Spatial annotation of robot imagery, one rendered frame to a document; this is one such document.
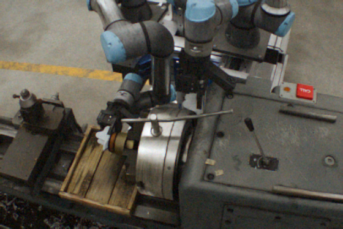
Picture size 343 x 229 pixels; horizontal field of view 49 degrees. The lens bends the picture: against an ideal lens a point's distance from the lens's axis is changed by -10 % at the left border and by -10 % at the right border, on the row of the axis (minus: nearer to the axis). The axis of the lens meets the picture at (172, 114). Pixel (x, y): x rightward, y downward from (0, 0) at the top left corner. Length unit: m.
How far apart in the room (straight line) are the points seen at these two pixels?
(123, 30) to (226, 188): 0.61
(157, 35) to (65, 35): 2.52
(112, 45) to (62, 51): 2.33
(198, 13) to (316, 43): 2.73
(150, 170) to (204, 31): 0.49
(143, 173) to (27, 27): 3.01
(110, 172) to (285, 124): 0.73
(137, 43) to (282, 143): 0.56
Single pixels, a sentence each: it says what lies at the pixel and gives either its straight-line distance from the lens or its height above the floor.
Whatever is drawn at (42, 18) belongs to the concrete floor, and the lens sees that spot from 4.19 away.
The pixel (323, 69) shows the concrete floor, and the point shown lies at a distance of 3.46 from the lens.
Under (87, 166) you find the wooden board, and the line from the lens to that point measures 1.69.
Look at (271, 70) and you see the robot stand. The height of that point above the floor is 0.21.
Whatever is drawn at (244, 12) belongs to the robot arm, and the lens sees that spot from 1.59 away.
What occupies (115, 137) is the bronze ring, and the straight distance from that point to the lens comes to 1.46.
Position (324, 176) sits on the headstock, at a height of 1.26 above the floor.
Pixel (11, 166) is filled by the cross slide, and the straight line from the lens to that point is 1.70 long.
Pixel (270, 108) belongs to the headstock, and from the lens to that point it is 1.35.
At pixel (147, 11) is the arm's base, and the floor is 1.21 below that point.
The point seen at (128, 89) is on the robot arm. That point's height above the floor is 1.12.
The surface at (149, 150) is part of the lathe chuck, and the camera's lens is 1.29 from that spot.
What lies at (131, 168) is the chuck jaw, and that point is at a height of 1.11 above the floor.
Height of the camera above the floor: 2.26
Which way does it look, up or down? 50 degrees down
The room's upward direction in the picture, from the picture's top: 4 degrees counter-clockwise
